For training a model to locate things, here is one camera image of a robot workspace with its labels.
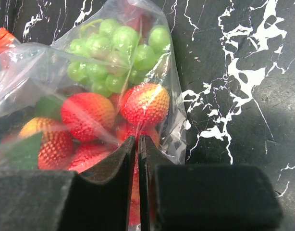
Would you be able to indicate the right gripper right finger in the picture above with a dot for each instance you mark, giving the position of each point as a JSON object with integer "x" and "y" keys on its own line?
{"x": 197, "y": 197}

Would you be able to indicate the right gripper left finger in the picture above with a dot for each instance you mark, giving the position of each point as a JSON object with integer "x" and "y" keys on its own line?
{"x": 60, "y": 200}

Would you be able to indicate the red fake strawberries bunch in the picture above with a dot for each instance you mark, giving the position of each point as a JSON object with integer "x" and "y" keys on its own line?
{"x": 79, "y": 131}

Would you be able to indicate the red zip clear bag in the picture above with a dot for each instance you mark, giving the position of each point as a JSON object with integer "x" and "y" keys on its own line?
{"x": 31, "y": 72}

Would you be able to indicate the green fake grapes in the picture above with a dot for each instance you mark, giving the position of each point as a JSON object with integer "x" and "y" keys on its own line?
{"x": 119, "y": 55}

